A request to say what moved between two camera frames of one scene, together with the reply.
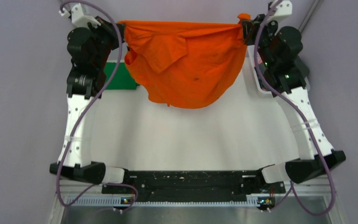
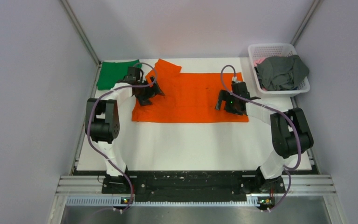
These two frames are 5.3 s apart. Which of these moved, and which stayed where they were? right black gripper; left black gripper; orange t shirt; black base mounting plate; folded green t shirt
Moved: orange t shirt; right black gripper; left black gripper
Stayed: folded green t shirt; black base mounting plate
